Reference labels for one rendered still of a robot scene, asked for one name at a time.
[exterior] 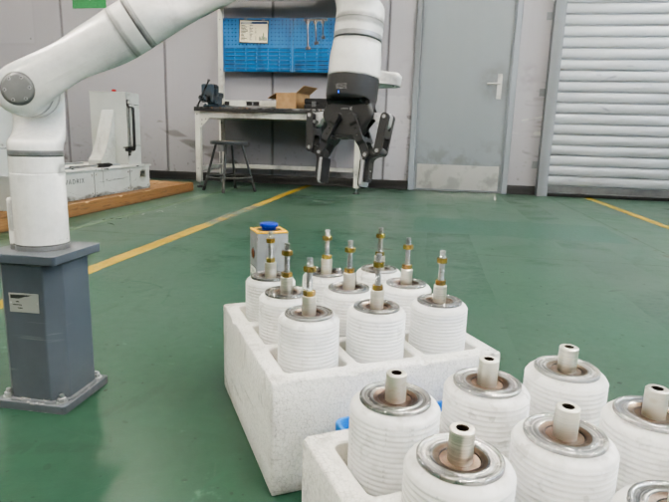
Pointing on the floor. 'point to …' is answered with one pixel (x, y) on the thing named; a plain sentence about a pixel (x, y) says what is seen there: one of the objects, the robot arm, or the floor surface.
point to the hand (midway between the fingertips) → (342, 175)
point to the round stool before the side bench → (225, 163)
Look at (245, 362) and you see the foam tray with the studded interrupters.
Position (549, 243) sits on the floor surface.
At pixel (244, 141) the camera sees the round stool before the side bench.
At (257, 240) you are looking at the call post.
